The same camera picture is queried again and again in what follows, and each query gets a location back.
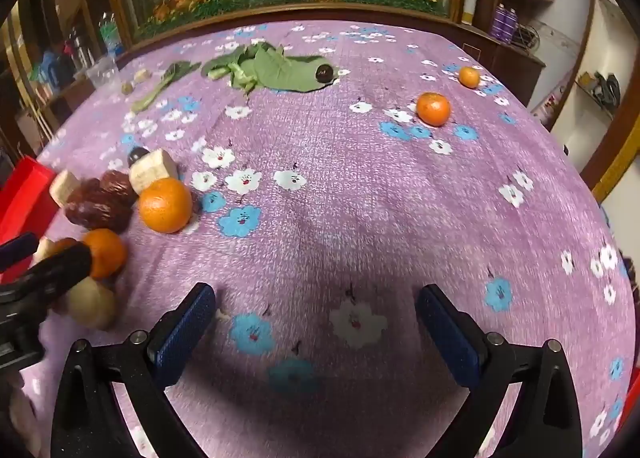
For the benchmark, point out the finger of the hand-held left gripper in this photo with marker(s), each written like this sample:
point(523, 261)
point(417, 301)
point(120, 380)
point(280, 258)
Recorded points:
point(17, 250)
point(60, 268)

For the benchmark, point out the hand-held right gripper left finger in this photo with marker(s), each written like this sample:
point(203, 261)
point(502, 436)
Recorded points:
point(187, 333)

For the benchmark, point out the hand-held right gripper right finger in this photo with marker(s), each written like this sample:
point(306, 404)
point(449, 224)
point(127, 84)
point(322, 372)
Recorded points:
point(450, 333)

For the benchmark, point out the red tray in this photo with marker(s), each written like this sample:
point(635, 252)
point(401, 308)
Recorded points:
point(25, 198)

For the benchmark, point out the dark grape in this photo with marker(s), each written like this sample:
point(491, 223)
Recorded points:
point(136, 154)
point(324, 73)

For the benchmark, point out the blue jug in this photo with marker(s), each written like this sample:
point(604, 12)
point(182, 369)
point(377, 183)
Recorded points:
point(50, 69)

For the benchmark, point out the purple floral tablecloth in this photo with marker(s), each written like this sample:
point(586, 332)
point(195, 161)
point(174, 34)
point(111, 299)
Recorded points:
point(325, 188)

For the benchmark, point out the green olive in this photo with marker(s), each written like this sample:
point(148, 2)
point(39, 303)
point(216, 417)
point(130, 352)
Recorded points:
point(128, 87)

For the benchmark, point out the clear plastic jar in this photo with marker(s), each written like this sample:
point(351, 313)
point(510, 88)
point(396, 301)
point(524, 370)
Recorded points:
point(102, 72)

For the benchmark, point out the small pale sugarcane piece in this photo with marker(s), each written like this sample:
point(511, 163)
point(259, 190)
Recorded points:
point(141, 75)

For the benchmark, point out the gold framed glass cabinet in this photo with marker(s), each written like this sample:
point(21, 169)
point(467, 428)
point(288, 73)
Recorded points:
point(30, 38)

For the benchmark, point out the green vegetable stalk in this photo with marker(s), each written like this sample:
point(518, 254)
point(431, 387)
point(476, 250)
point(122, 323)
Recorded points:
point(165, 80)

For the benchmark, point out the plastic water bottle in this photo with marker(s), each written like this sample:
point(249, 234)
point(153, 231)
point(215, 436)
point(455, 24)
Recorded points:
point(110, 35)

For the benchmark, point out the small tangerine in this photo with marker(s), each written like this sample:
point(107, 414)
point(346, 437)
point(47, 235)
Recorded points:
point(469, 77)

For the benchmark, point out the leafy green vegetable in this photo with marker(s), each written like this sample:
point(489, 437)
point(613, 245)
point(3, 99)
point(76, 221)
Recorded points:
point(280, 70)

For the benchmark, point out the dark tool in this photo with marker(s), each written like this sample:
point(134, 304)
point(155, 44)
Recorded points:
point(607, 88)

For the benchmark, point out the purple bottle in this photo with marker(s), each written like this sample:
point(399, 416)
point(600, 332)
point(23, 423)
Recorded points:
point(499, 23)
point(511, 25)

